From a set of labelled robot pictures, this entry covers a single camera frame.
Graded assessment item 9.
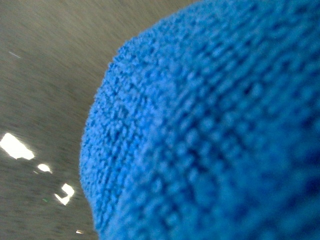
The blue microfiber cloth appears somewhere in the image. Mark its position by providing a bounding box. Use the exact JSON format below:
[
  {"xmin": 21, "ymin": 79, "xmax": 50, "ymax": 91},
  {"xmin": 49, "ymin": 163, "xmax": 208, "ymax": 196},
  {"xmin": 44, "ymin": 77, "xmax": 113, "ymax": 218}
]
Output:
[{"xmin": 79, "ymin": 0, "xmax": 320, "ymax": 240}]

